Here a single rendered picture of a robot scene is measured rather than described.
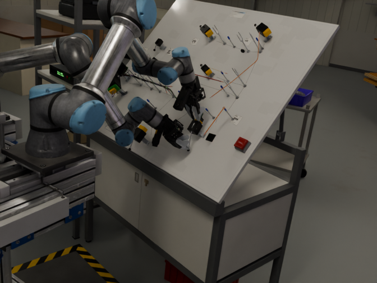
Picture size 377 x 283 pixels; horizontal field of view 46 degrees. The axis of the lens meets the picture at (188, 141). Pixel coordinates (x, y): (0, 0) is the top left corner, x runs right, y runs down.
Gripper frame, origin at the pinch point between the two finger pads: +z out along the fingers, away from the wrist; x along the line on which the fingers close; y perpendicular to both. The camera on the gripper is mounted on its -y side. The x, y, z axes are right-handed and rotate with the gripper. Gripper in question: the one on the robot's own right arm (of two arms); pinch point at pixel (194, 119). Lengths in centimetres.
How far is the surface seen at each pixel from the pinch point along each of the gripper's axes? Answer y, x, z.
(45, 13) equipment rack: 14, 130, -39
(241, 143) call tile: 0.5, -26.0, 7.0
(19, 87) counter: 85, 436, 113
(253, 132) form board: 9.4, -26.2, 6.7
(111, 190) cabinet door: -26, 62, 51
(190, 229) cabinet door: -29, -9, 44
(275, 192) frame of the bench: 13, -30, 46
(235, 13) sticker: 71, 25, -21
